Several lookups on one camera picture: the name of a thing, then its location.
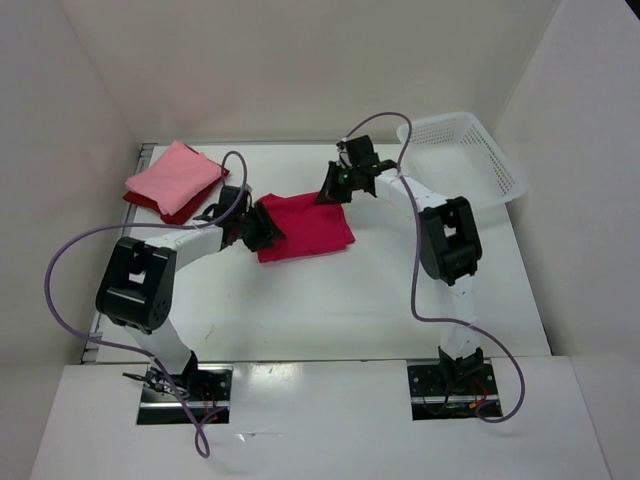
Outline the magenta t-shirt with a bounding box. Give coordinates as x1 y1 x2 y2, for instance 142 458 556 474
257 192 356 264

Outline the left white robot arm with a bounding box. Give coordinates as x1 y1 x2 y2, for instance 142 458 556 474
96 186 286 396

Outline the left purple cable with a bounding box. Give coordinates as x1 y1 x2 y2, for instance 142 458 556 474
43 151 251 459

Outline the white plastic basket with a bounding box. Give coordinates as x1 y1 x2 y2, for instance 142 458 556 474
396 112 527 210

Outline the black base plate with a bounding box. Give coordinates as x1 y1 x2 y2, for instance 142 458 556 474
124 363 233 426
407 360 503 421

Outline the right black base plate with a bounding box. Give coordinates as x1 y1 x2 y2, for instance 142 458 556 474
407 360 503 421

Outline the light pink t-shirt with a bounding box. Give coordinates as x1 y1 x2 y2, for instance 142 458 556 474
125 141 223 215

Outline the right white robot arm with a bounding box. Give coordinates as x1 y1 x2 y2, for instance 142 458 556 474
315 136 484 395

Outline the purple cable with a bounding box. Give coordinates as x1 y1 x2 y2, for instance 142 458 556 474
43 151 251 459
344 112 527 424

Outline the dark red t-shirt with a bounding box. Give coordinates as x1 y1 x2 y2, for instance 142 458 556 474
123 169 230 225

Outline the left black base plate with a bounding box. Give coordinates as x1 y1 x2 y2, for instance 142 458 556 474
124 363 233 426

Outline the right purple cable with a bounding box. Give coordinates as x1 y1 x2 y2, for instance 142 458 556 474
344 112 527 424

